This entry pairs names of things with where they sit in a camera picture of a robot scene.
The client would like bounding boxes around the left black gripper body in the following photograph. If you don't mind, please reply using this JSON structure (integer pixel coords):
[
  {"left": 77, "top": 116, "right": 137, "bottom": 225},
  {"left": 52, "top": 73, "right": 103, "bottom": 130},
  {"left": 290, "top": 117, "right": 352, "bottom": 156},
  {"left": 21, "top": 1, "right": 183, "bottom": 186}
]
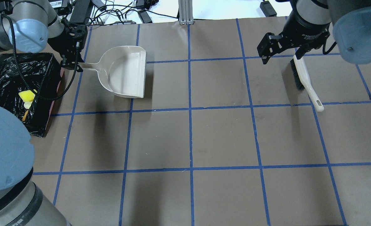
[{"left": 49, "top": 22, "right": 88, "bottom": 71}]

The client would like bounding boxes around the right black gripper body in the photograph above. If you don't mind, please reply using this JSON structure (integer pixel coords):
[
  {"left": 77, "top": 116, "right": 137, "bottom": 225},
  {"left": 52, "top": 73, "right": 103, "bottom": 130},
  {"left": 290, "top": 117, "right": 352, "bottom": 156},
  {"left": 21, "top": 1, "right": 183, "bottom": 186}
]
[{"left": 257, "top": 14, "right": 330, "bottom": 60}]

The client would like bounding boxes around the beige hand brush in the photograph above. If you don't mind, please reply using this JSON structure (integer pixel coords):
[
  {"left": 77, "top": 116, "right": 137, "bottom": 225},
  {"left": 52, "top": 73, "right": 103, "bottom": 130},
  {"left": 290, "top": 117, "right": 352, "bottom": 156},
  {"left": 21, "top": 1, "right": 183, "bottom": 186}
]
[{"left": 290, "top": 55, "right": 324, "bottom": 112}]

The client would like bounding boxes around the beige plastic dustpan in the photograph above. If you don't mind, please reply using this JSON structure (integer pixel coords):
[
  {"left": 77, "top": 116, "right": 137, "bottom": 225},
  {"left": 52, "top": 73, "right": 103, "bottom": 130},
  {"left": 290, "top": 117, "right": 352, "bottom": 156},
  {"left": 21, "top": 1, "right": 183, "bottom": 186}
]
[{"left": 79, "top": 46, "right": 147, "bottom": 99}]

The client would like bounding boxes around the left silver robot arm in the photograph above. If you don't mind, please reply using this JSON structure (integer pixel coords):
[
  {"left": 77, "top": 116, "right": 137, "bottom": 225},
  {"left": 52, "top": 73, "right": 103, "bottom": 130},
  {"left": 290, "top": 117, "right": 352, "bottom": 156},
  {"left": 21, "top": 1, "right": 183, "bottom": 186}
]
[{"left": 0, "top": 0, "right": 87, "bottom": 226}]

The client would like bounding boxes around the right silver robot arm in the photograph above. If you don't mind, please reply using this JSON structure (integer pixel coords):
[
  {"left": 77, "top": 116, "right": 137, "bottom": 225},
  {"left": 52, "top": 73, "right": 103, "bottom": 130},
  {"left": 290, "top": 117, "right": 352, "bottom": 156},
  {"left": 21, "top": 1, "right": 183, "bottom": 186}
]
[{"left": 257, "top": 0, "right": 371, "bottom": 64}]

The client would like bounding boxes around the black lined trash bin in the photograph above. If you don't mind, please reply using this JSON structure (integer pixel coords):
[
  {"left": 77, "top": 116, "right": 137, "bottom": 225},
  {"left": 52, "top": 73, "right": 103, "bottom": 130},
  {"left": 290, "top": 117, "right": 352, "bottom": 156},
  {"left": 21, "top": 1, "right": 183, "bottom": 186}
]
[{"left": 0, "top": 53, "right": 61, "bottom": 137}]

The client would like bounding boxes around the black power adapter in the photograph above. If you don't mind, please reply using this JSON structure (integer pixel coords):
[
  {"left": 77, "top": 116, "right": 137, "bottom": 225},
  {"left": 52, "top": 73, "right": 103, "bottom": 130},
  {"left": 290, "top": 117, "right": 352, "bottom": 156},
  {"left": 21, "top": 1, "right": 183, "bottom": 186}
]
[{"left": 259, "top": 0, "right": 277, "bottom": 17}]

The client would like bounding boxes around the yellow sponge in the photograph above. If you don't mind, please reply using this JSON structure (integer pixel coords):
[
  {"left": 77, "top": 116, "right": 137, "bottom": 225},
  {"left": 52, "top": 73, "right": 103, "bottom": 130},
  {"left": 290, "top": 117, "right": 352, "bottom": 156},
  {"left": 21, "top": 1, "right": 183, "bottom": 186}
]
[{"left": 19, "top": 90, "right": 36, "bottom": 103}]

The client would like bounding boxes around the pale crumpled paper scrap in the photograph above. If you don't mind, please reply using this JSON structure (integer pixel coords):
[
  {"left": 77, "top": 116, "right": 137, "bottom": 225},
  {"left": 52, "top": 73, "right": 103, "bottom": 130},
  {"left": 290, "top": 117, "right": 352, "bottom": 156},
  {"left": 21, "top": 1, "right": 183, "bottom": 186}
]
[{"left": 24, "top": 101, "right": 33, "bottom": 110}]

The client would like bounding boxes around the crumpled yellow paper ball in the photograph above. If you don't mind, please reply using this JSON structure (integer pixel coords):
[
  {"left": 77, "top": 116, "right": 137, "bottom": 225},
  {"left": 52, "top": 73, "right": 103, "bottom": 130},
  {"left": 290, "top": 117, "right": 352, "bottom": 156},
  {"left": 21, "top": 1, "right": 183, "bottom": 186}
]
[{"left": 22, "top": 109, "right": 29, "bottom": 122}]

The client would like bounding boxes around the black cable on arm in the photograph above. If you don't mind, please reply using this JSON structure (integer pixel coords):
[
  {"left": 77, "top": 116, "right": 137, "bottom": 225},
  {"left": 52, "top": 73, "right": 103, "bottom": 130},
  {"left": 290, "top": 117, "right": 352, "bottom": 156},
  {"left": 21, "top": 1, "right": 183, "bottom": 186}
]
[{"left": 3, "top": 14, "right": 81, "bottom": 101}]

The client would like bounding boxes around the aluminium frame post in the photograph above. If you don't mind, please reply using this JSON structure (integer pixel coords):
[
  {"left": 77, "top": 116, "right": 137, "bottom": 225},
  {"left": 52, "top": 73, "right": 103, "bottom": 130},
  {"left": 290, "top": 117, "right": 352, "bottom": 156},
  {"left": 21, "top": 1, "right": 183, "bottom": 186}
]
[{"left": 178, "top": 0, "right": 194, "bottom": 25}]

